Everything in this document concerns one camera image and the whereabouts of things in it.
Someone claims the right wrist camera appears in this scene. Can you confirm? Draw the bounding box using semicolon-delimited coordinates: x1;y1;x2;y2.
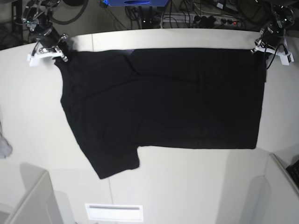
27;53;41;67

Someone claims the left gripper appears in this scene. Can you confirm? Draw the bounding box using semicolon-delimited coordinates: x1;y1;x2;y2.
250;23;285;54

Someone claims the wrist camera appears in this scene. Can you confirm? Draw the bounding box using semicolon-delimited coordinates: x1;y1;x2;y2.
27;53;41;67
278;52;294;65

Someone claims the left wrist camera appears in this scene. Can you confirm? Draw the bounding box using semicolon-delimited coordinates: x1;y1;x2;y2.
278;52;294;65

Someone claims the grey cloth at edge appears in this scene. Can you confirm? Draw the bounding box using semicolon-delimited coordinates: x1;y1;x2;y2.
0;125;13;159

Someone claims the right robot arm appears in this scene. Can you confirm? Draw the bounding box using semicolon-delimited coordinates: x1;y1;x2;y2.
18;0;88;66

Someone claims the black keyboard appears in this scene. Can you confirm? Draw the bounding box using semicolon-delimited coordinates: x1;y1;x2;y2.
286;161;299;187

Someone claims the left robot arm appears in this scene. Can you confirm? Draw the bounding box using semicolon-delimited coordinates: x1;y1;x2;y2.
250;0;296;54

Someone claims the white power strip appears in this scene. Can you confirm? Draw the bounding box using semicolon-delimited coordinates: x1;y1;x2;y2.
163;13;242;28

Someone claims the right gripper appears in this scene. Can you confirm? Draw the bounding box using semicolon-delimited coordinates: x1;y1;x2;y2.
30;23;68;62

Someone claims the black T-shirt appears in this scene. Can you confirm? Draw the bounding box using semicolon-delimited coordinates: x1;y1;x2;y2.
55;48;266;179

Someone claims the blue box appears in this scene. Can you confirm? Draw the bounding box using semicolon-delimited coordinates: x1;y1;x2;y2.
98;0;168;8

